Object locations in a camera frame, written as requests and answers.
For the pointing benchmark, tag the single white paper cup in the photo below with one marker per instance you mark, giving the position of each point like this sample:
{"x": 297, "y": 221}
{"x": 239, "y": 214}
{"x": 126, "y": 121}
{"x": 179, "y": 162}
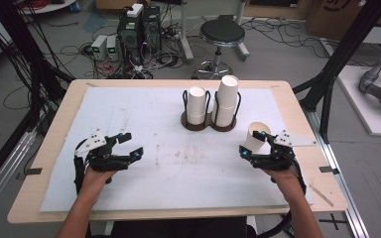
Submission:
{"x": 254, "y": 143}

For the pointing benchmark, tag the brown cardboard box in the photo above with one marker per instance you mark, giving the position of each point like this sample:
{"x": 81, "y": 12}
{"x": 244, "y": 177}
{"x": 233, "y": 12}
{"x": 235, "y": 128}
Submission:
{"x": 337, "y": 16}

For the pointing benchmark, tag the aluminium rail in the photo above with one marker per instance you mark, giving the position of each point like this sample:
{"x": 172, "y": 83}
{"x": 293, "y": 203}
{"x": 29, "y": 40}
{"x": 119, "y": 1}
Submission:
{"x": 3, "y": 175}
{"x": 340, "y": 185}

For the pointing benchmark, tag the black round stool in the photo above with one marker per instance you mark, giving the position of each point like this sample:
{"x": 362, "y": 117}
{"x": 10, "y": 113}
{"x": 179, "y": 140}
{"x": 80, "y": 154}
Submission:
{"x": 222, "y": 31}

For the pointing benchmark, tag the grey power supply unit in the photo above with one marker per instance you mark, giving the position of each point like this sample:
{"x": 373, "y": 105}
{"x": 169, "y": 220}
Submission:
{"x": 112, "y": 47}
{"x": 98, "y": 46}

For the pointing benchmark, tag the black frame post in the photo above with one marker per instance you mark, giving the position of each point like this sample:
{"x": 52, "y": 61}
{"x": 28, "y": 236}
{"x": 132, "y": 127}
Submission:
{"x": 347, "y": 49}
{"x": 23, "y": 46}

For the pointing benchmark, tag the short stack of white cups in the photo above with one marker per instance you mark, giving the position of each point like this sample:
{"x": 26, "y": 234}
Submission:
{"x": 196, "y": 106}

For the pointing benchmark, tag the black tape piece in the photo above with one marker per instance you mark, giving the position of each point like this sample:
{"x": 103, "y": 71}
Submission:
{"x": 328, "y": 169}
{"x": 33, "y": 171}

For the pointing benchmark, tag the person's right hand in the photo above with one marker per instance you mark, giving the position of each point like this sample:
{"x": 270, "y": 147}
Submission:
{"x": 287, "y": 181}

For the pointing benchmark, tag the white metal stand leg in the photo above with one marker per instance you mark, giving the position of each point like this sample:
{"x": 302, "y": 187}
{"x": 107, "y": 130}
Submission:
{"x": 186, "y": 36}
{"x": 242, "y": 46}

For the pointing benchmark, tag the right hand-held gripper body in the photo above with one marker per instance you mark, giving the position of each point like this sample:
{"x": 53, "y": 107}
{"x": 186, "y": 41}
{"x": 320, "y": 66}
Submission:
{"x": 278, "y": 160}

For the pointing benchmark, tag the white box device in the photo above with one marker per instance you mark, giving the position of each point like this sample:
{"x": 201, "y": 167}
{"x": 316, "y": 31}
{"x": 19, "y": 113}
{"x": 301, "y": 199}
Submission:
{"x": 135, "y": 10}

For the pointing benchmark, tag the black cross tape mark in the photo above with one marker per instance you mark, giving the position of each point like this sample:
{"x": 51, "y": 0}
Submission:
{"x": 334, "y": 221}

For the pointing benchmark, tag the black computer tower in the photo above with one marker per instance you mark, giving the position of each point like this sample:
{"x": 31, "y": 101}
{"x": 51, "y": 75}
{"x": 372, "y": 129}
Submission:
{"x": 129, "y": 38}
{"x": 152, "y": 29}

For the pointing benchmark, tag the tall stack of white cups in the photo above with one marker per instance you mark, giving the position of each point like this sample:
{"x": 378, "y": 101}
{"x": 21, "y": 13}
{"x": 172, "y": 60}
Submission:
{"x": 226, "y": 99}

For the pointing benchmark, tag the white platform board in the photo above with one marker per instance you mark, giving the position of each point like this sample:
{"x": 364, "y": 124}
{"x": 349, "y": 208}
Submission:
{"x": 360, "y": 105}

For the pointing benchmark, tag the person's left hand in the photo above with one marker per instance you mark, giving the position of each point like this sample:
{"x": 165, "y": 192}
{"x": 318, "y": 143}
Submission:
{"x": 94, "y": 181}

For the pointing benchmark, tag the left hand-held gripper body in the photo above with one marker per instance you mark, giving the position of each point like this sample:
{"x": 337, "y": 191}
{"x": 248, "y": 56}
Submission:
{"x": 107, "y": 160}

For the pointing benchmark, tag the white table mat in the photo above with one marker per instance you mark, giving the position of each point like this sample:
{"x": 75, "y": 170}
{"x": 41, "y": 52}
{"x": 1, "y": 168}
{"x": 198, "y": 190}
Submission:
{"x": 178, "y": 178}

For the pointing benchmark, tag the person's dark pants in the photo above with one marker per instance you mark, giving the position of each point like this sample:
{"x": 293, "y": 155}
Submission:
{"x": 185, "y": 229}

